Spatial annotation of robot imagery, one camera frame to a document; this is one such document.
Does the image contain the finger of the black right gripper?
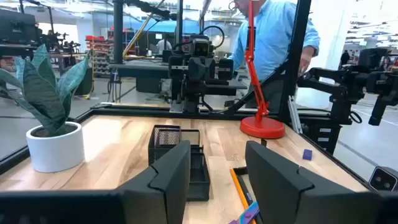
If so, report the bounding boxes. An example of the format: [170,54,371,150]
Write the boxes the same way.
[202,57,217,80]
[188,57,203,81]

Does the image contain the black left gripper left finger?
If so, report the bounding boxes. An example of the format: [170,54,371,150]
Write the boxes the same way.
[0,139,192,224]

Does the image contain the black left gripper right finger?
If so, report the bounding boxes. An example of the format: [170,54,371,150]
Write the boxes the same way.
[244,141,398,224]

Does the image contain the black pen with print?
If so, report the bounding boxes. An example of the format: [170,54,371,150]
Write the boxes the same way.
[233,167,264,224]

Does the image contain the purple handled scissors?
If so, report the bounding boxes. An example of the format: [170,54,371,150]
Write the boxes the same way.
[228,201,261,224]

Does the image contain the orange pencil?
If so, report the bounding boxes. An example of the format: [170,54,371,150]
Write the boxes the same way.
[229,168,257,224]

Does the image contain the black mesh desk organizer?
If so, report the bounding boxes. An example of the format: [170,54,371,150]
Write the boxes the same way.
[147,124,211,202]

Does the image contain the person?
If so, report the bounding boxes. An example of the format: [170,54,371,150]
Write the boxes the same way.
[228,0,321,114]
[155,38,173,55]

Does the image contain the grey background workbench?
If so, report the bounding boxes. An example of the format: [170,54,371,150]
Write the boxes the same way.
[108,60,249,96]

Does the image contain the red desk lamp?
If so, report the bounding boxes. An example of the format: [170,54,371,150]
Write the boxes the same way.
[239,0,286,140]

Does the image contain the red storage shelf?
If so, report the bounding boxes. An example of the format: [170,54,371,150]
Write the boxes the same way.
[85,35,114,77]

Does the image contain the snake plant in white pot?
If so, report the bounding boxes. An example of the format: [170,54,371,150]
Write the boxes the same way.
[0,43,91,174]

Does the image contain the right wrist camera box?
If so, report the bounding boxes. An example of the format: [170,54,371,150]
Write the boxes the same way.
[189,34,215,58]

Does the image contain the black aluminium table frame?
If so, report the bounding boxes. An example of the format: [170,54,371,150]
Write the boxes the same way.
[0,0,374,187]

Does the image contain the silver table-level camera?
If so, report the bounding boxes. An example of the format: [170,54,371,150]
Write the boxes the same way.
[368,166,398,192]

